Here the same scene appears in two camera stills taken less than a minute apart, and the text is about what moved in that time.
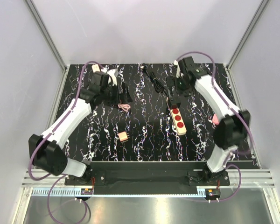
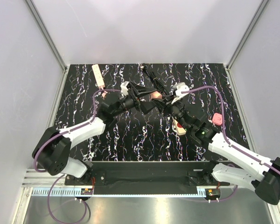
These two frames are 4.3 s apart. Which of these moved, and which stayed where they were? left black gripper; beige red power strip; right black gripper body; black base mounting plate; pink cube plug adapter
Moved: left black gripper; right black gripper body; pink cube plug adapter
Stayed: black base mounting plate; beige red power strip
